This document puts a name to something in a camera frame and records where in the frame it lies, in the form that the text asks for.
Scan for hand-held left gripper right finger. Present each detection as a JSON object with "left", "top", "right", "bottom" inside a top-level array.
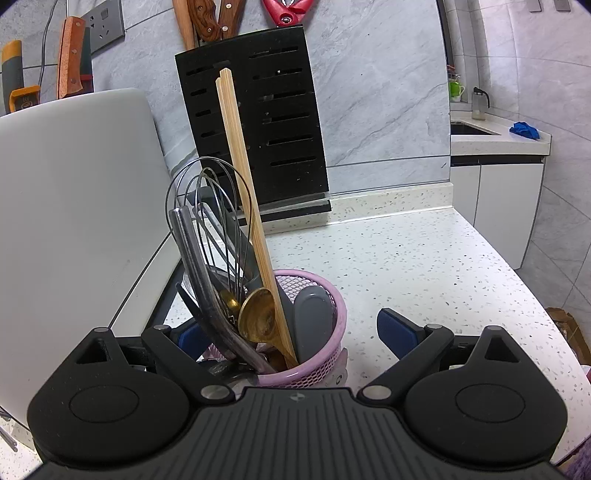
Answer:
[{"left": 358, "top": 308, "right": 527, "bottom": 407}]

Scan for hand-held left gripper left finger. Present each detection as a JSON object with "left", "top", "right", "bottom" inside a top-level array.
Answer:
[{"left": 74, "top": 322, "right": 235, "bottom": 404}]

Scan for steel tongs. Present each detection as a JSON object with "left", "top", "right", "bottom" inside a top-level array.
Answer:
[{"left": 169, "top": 207, "right": 278, "bottom": 376}]

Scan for gold spoon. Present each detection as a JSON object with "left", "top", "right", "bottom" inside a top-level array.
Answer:
[{"left": 238, "top": 287, "right": 279, "bottom": 346}]

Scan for wire whisk wooden handle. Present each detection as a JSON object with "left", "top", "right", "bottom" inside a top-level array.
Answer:
[{"left": 165, "top": 156, "right": 256, "bottom": 305}]

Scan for pink mesh utensil cup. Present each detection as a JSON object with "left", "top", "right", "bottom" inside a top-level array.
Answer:
[{"left": 198, "top": 269, "right": 348, "bottom": 387}]

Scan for white base cabinet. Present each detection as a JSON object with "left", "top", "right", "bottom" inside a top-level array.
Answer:
[{"left": 450, "top": 157, "right": 546, "bottom": 271}]

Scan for cardboard box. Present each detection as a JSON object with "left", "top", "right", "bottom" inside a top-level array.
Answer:
[{"left": 545, "top": 307, "right": 591, "bottom": 370}]

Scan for white countertop sterilizer appliance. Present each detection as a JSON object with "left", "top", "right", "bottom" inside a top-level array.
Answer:
[{"left": 0, "top": 88, "right": 185, "bottom": 435}]

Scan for kitchen sink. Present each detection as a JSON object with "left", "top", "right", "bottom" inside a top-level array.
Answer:
[{"left": 451, "top": 121, "right": 502, "bottom": 137}]

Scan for purple fuzzy clothing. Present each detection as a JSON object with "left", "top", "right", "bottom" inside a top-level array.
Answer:
[{"left": 558, "top": 438, "right": 591, "bottom": 480}]

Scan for blue cloth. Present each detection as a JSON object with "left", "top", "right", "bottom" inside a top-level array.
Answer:
[{"left": 509, "top": 121, "right": 541, "bottom": 141}]

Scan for glass oil dispenser bottle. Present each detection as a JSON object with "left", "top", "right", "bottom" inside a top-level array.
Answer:
[{"left": 472, "top": 87, "right": 489, "bottom": 121}]

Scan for black knife block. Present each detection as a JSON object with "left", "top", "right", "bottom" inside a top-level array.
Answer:
[{"left": 174, "top": 26, "right": 333, "bottom": 225}]

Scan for knife with dark green handle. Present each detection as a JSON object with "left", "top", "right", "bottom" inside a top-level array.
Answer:
[{"left": 79, "top": 28, "right": 95, "bottom": 95}]

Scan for knife with orange wooden handle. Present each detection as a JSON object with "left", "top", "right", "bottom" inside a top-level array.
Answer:
[{"left": 57, "top": 16, "right": 88, "bottom": 100}]

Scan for light wooden spatula handle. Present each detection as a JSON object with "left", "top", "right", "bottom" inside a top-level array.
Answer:
[{"left": 172, "top": 0, "right": 199, "bottom": 51}]

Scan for wooden knife handles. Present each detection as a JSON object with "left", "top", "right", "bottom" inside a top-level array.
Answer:
[{"left": 187, "top": 0, "right": 218, "bottom": 44}]

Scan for knife with brown riveted handle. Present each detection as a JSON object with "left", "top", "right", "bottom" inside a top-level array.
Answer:
[{"left": 217, "top": 0, "right": 245, "bottom": 40}]

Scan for grey wall socket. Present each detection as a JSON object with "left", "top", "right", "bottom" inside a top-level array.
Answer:
[{"left": 82, "top": 0, "right": 125, "bottom": 56}]

